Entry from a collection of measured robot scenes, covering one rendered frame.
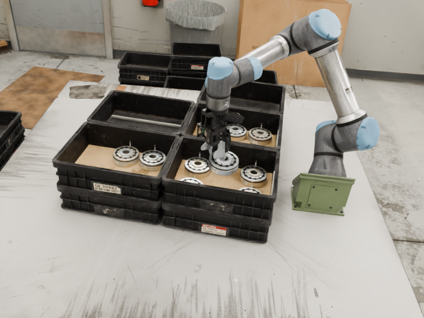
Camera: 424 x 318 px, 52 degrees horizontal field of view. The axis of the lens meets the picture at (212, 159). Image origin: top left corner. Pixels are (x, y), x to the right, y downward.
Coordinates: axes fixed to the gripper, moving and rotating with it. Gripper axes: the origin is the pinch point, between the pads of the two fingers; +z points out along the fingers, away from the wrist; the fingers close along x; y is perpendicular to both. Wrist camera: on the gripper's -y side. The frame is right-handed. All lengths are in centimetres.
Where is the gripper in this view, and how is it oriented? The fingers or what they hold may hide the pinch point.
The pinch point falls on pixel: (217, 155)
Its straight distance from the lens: 149.2
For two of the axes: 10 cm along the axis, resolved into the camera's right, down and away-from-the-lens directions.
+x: 6.8, 4.6, -5.7
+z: -0.6, 8.2, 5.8
